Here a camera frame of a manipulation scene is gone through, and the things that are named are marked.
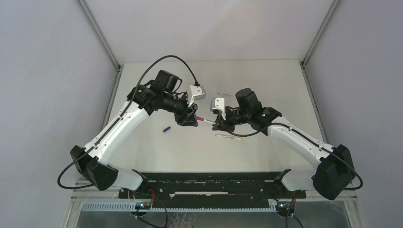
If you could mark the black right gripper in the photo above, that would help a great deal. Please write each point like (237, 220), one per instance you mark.
(223, 124)

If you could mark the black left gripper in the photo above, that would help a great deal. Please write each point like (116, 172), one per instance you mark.
(187, 118)

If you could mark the white yellow marker pen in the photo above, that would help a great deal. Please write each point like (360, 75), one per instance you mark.
(228, 137)

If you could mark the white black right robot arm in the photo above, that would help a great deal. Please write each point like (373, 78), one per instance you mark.
(332, 166)

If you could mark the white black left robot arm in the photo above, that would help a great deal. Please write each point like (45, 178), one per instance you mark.
(93, 161)

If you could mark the right controller board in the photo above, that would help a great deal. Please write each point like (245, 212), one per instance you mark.
(285, 206)

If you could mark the controller board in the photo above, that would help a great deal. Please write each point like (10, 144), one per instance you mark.
(285, 206)
(142, 206)

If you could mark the left controller board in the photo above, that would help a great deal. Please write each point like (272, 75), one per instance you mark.
(142, 206)

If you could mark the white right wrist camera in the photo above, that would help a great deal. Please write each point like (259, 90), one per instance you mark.
(218, 107)

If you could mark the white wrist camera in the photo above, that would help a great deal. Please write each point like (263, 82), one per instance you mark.
(218, 107)
(195, 93)

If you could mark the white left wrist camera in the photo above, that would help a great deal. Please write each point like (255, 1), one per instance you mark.
(195, 93)

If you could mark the aluminium frame rail left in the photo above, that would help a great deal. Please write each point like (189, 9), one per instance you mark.
(96, 29)

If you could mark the aluminium frame rail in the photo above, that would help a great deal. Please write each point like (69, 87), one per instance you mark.
(331, 12)
(96, 29)

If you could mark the white cable duct strip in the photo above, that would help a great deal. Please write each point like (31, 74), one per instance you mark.
(108, 206)

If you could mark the aluminium frame rail right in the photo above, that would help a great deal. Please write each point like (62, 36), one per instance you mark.
(331, 12)

